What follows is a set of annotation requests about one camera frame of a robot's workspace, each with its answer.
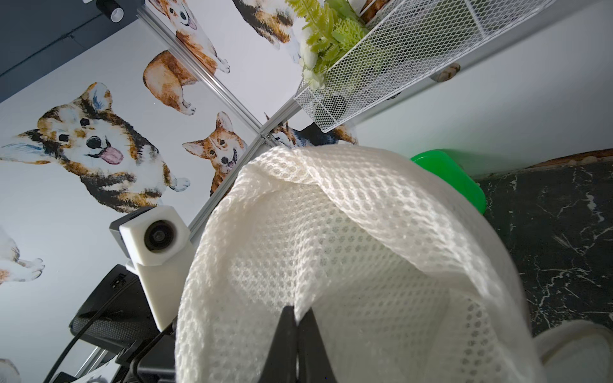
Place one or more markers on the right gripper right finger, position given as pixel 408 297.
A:
pixel 313 362

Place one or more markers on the white flower fern bouquet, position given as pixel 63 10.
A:
pixel 332 29

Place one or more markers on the cream mesh laundry bag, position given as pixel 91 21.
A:
pixel 407 280

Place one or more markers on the white wire wall basket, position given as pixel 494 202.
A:
pixel 408 41

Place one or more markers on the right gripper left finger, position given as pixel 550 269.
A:
pixel 281 362

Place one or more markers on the green plastic basket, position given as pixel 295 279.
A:
pixel 442 165

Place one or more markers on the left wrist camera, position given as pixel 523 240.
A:
pixel 157 242

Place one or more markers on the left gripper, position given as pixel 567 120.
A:
pixel 116 318

